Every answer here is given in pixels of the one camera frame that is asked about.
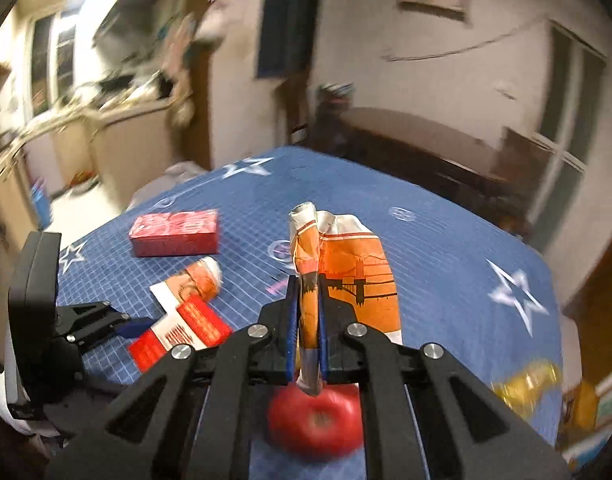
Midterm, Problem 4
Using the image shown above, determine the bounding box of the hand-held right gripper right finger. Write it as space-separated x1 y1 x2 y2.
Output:
318 276 572 480

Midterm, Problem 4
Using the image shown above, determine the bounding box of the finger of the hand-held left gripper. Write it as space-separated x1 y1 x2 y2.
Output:
68 318 155 354
58 300 131 334

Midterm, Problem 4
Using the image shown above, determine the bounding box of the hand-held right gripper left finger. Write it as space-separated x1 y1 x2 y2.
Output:
44 276 301 480

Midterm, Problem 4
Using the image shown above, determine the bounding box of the red and white packet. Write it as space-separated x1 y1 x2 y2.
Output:
128 282 235 374

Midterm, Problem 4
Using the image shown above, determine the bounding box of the long orange wrapper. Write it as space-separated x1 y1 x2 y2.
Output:
288 203 403 397

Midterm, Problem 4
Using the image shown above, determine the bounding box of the small crumpled orange wrapper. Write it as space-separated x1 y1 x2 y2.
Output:
165 256 223 307

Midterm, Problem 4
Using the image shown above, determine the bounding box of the red apple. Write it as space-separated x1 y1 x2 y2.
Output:
266 384 365 462

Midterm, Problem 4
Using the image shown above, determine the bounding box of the red plastic-wrapped box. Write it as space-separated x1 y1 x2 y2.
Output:
128 209 222 259

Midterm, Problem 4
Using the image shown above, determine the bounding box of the blue star-print tablecloth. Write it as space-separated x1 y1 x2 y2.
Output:
56 146 565 480

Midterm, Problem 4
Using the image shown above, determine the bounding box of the beige cabinet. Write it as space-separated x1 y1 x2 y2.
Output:
88 97 181 196

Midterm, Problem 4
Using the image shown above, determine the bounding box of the dark wooden table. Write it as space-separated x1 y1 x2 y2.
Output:
335 107 508 202

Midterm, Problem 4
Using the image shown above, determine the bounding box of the dark bag with red print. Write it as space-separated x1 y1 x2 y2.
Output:
313 82 357 152

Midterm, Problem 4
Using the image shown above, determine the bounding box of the wooden chair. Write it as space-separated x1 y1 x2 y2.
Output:
278 72 312 147

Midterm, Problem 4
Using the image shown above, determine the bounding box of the yellow packet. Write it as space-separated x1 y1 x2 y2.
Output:
490 359 565 417

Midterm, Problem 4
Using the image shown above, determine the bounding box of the dark blue curtain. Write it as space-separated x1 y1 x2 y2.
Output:
257 0 322 80

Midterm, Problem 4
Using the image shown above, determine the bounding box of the glass-paned door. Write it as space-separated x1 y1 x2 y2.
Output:
535 19 610 252

